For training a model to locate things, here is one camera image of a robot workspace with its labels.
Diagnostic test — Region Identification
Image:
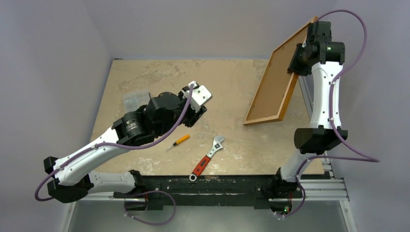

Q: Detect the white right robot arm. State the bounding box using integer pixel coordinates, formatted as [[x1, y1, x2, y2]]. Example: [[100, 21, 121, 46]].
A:
[[271, 21, 348, 197]]

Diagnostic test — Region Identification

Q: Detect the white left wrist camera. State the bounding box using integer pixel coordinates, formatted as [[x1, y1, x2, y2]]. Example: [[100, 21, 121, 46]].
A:
[[182, 81, 212, 113]]

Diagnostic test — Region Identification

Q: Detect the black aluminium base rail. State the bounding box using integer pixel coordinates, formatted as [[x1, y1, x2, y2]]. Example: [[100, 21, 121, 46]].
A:
[[113, 174, 303, 210]]

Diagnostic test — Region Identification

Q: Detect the yellow handled screwdriver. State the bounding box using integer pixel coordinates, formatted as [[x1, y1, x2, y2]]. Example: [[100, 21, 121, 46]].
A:
[[166, 134, 190, 151]]

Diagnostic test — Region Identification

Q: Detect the wooden picture frame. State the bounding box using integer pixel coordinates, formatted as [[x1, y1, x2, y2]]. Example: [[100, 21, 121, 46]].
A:
[[243, 23, 309, 126]]

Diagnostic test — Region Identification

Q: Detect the red handled adjustable wrench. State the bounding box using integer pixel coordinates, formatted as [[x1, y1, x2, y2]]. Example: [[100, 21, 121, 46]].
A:
[[189, 135, 225, 182]]

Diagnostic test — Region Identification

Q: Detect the clear plastic screw box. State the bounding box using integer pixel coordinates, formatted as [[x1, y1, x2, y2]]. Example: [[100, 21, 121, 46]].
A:
[[122, 89, 151, 113]]

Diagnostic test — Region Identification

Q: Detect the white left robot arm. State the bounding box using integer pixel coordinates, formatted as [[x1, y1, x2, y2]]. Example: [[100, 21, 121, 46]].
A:
[[42, 82, 212, 203]]

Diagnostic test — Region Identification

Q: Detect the silver right side rail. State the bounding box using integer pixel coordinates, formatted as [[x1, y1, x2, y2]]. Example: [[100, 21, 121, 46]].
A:
[[286, 61, 348, 183]]

